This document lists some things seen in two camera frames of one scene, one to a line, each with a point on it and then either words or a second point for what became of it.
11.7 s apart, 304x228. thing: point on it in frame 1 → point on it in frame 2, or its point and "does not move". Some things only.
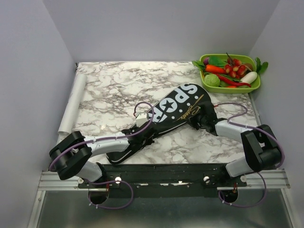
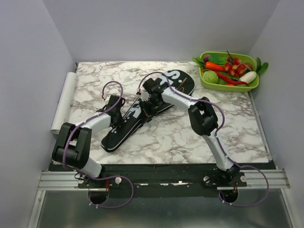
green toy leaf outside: x=261 y=68 does not move
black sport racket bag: x=191 y=106 → x=174 y=85
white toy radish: x=250 y=77 does not move
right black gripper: x=195 y=124 → x=146 y=111
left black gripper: x=149 y=141 → x=119 y=119
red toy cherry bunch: x=235 y=68 does not move
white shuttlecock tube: x=73 y=106 → x=65 y=102
